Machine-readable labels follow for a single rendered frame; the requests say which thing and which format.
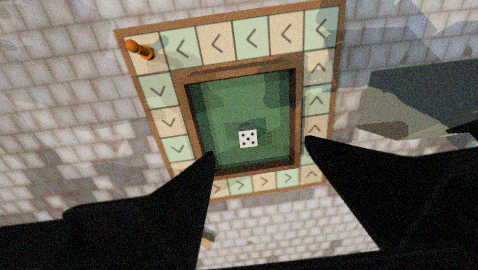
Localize brown block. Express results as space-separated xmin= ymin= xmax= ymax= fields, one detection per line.
xmin=200 ymin=230 xmax=215 ymax=248

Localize orange game pawn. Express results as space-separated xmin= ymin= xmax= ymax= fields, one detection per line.
xmin=125 ymin=39 xmax=155 ymax=61

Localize grey die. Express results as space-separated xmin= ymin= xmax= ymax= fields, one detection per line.
xmin=238 ymin=125 xmax=258 ymax=148

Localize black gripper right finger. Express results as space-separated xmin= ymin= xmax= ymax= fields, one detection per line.
xmin=304 ymin=135 xmax=478 ymax=250

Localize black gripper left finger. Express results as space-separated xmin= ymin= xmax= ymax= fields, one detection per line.
xmin=63 ymin=151 xmax=215 ymax=270

